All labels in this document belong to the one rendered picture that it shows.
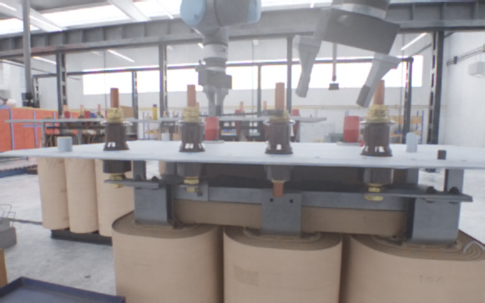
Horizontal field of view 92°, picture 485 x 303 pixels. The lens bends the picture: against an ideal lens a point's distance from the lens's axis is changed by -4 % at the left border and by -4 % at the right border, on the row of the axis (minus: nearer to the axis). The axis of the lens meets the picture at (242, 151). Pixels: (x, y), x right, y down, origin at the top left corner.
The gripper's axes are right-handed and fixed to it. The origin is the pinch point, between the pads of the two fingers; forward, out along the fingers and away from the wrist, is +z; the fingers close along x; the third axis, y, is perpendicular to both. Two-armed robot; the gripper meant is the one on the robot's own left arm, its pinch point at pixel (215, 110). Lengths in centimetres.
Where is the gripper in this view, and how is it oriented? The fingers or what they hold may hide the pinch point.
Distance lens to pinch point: 89.1
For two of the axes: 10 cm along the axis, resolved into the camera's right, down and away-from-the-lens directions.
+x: 6.3, -0.7, 7.7
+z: 0.0, 10.0, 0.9
